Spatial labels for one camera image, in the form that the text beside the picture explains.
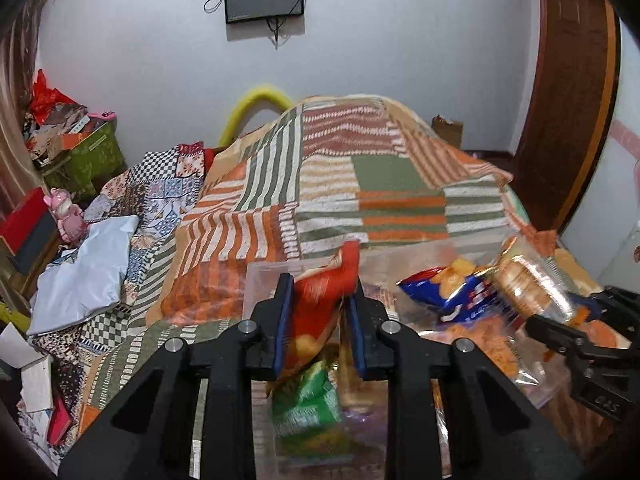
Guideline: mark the dark grey box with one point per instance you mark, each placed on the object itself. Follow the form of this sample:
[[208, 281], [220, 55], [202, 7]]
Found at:
[[40, 247]]

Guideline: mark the white notebook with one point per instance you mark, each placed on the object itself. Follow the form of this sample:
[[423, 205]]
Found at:
[[37, 385]]

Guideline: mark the clear packet of orange snacks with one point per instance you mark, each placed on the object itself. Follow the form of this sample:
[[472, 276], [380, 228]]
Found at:
[[485, 350]]

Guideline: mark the small cardboard box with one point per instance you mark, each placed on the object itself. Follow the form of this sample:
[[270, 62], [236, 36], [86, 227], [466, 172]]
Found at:
[[447, 132]]

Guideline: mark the pile of papers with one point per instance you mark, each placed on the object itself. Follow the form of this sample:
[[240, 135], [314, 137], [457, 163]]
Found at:
[[57, 130]]

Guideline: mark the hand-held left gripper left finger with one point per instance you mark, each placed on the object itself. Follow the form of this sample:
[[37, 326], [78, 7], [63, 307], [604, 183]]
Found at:
[[285, 320]]

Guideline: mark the striped pink curtain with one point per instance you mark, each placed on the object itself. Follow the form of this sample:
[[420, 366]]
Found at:
[[15, 110]]

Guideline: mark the red packet with yellow label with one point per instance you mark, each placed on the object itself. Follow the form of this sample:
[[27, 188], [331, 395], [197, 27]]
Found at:
[[320, 295]]

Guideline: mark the white cloth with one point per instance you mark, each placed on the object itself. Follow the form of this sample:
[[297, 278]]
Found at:
[[85, 275]]

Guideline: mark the red plastic bag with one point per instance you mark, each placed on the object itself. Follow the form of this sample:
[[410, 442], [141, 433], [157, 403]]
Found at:
[[47, 97]]

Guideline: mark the red box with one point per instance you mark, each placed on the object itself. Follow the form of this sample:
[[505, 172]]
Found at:
[[22, 220]]

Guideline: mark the pink plush toy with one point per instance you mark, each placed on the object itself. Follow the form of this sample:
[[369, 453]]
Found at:
[[67, 217]]

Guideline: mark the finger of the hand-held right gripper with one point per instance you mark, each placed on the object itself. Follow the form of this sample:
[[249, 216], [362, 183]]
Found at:
[[625, 310], [560, 337]]

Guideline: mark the blue chip bag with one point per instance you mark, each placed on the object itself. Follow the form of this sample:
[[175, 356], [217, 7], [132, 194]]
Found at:
[[460, 300]]

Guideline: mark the red book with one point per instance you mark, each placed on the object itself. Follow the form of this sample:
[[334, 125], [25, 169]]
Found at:
[[60, 420]]

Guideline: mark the white paper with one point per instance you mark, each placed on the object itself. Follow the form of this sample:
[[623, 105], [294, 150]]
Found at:
[[17, 347]]

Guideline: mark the cracker packet with orange trim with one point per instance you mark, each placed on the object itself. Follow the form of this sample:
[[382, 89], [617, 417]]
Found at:
[[525, 285]]

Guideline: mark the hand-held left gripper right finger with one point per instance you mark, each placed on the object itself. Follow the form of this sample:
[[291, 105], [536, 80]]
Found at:
[[356, 330]]

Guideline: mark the green patterned box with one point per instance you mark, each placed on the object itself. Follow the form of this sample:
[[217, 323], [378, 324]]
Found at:
[[90, 155]]

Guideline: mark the white wardrobe panel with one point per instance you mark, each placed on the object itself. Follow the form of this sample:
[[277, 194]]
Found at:
[[615, 160]]

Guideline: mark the yellow foam tube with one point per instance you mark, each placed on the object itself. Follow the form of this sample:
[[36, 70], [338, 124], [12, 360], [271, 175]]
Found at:
[[250, 100]]

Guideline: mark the clear plastic container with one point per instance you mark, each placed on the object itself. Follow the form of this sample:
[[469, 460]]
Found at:
[[400, 270]]

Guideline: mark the striped patchwork blanket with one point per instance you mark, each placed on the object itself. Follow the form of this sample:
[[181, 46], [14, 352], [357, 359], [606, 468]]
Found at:
[[350, 180]]

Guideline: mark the pink plastic case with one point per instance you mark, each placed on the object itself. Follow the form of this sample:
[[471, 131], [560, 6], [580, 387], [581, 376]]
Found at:
[[104, 115]]

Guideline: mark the checkered patchwork quilt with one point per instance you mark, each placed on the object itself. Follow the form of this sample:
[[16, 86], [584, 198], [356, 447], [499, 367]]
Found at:
[[155, 180]]

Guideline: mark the brown wooden door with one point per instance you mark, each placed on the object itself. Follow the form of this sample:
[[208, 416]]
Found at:
[[570, 100]]

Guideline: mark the green snack packet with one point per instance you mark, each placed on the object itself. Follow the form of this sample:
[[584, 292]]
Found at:
[[305, 405]]

